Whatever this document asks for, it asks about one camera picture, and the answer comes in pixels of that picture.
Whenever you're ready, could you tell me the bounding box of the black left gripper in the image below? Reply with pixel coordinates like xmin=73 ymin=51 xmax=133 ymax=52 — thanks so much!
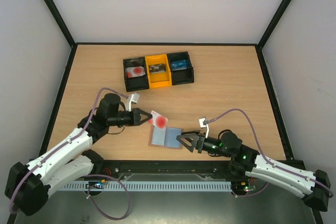
xmin=108 ymin=108 xmax=152 ymax=126

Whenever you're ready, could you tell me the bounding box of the white red card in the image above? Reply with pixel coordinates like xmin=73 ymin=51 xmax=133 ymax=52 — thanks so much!
xmin=148 ymin=110 xmax=168 ymax=129
xmin=126 ymin=66 xmax=145 ymax=78

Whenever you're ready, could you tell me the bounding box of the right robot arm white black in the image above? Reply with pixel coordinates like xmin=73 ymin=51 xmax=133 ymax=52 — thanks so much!
xmin=176 ymin=130 xmax=333 ymax=212

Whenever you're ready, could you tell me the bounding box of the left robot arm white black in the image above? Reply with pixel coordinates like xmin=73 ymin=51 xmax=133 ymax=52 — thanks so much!
xmin=5 ymin=93 xmax=152 ymax=216

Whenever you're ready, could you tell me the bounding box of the yellow middle bin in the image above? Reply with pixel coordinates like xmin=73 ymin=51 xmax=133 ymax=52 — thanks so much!
xmin=145 ymin=54 xmax=172 ymax=89

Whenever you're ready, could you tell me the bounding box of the left black bin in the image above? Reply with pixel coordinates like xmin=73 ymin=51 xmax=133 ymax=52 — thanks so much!
xmin=123 ymin=57 xmax=149 ymax=92

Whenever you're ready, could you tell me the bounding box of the black bin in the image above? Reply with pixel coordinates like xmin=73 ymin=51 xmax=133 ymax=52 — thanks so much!
xmin=167 ymin=51 xmax=194 ymax=86
xmin=123 ymin=57 xmax=149 ymax=92

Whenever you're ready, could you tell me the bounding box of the right black bin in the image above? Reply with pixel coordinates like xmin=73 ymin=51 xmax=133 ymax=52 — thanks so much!
xmin=167 ymin=51 xmax=194 ymax=86

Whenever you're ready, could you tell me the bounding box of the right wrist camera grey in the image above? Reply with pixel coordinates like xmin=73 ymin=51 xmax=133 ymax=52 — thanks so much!
xmin=199 ymin=117 xmax=209 ymax=138

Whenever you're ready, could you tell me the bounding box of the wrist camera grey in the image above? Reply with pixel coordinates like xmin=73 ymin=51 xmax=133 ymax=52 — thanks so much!
xmin=125 ymin=92 xmax=140 ymax=112
xmin=199 ymin=117 xmax=209 ymax=138

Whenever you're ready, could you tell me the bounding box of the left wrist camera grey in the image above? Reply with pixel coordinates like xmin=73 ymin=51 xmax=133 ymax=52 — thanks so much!
xmin=125 ymin=92 xmax=140 ymax=112

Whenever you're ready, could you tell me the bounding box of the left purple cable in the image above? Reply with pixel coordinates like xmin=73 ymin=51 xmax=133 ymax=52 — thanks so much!
xmin=9 ymin=87 xmax=132 ymax=220

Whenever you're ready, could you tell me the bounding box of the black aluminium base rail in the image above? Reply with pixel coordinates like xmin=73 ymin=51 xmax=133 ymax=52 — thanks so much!
xmin=90 ymin=158 xmax=248 ymax=181

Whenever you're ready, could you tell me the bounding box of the light blue slotted cable duct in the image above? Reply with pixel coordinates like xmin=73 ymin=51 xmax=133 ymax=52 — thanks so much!
xmin=60 ymin=181 xmax=232 ymax=192

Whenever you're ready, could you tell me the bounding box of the black enclosure frame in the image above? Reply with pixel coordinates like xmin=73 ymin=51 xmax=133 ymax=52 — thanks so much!
xmin=6 ymin=0 xmax=324 ymax=224

